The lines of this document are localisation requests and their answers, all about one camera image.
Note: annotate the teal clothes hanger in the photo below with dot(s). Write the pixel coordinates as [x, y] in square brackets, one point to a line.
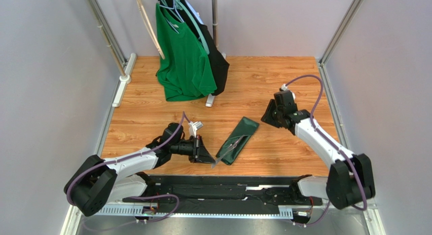
[184, 12]

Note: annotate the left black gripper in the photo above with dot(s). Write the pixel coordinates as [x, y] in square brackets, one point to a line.
[199, 151]

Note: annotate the white clothes rack base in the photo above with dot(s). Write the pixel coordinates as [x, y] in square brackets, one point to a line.
[220, 73]

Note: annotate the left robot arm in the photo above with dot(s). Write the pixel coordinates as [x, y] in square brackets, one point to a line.
[98, 181]

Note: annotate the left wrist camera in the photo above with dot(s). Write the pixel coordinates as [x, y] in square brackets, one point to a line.
[194, 127]

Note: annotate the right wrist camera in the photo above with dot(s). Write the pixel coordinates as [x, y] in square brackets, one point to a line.
[285, 88]

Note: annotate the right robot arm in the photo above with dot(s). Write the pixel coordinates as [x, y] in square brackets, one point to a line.
[350, 179]

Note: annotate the metal rack pole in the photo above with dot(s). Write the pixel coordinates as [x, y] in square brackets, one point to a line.
[215, 21]

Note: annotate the black t-shirt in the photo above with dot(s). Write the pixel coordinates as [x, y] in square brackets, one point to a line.
[214, 52]

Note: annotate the white corner pole bracket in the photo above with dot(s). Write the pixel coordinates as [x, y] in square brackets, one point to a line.
[124, 80]

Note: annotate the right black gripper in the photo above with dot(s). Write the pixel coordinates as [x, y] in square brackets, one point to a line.
[271, 111]

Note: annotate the dark green cloth napkin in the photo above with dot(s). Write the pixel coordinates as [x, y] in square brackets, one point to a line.
[245, 126]

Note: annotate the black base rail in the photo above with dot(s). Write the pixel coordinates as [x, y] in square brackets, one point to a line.
[229, 195]

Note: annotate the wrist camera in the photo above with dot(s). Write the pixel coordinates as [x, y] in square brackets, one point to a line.
[285, 88]
[194, 127]

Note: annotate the green t-shirt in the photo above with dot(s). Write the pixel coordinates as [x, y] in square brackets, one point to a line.
[185, 72]

